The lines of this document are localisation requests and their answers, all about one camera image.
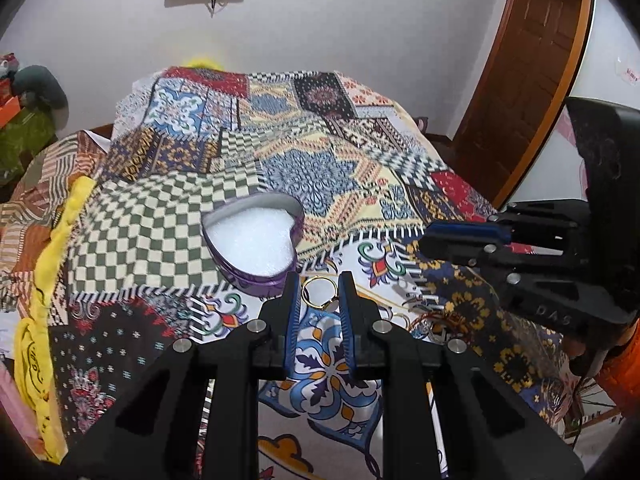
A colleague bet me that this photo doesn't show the purple heart-shaped tin box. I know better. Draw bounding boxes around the purple heart-shaped tin box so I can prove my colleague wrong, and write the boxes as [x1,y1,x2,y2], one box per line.
[201,192,305,297]

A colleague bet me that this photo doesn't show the orange box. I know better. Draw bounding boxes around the orange box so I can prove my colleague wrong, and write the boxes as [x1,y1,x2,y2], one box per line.
[0,96,21,129]

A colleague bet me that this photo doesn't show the brown wooden door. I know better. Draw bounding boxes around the brown wooden door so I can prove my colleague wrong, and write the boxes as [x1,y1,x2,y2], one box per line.
[454,0,593,207]

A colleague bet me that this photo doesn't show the green patterned storage box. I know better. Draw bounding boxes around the green patterned storage box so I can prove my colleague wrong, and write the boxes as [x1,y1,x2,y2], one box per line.
[0,108,56,185]

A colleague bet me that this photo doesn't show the grey plush toy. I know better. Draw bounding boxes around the grey plush toy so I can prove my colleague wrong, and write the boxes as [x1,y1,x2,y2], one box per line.
[11,65,68,130]

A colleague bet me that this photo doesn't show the yellow plush item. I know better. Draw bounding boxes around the yellow plush item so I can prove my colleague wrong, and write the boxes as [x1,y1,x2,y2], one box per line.
[182,56,224,70]

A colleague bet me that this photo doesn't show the brown patterned blanket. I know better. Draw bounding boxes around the brown patterned blanket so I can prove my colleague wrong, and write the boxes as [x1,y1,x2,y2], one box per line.
[1,130,106,315]

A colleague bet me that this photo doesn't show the yellow cloth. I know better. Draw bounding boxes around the yellow cloth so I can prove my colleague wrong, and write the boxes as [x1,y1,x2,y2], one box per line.
[14,176,96,464]

